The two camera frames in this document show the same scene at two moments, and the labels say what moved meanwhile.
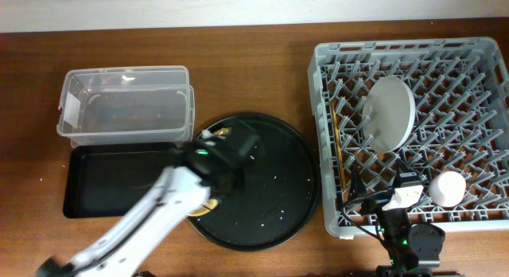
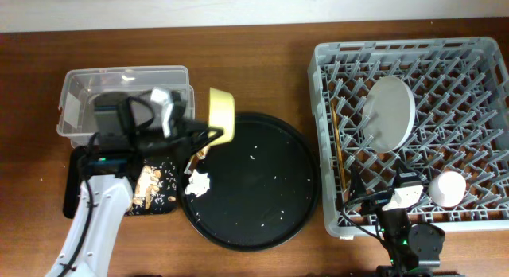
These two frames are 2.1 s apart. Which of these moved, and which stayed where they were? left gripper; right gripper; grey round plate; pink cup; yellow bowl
Moved: yellow bowl; left gripper
Stayed: grey round plate; pink cup; right gripper
